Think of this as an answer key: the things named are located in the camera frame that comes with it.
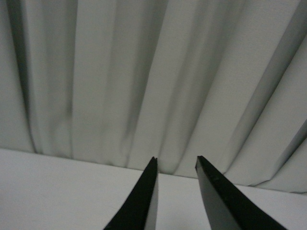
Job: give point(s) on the white pleated curtain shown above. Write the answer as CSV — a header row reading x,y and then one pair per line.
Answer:
x,y
118,81

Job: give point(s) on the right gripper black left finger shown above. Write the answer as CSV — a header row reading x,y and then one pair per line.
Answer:
x,y
139,211

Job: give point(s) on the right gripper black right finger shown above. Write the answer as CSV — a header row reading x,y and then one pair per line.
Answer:
x,y
227,208

